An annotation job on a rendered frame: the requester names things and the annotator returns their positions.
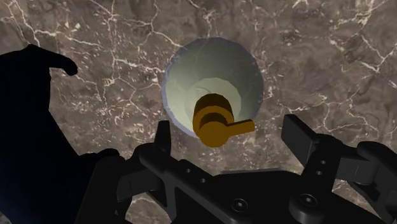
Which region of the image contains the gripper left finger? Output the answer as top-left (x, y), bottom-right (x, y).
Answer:
top-left (75, 120), bottom-right (253, 224)

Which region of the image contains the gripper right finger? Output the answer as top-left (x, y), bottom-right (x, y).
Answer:
top-left (280, 114), bottom-right (397, 224)

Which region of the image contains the white soap dispenser gold pump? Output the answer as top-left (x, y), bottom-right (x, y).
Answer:
top-left (161, 37), bottom-right (265, 148)

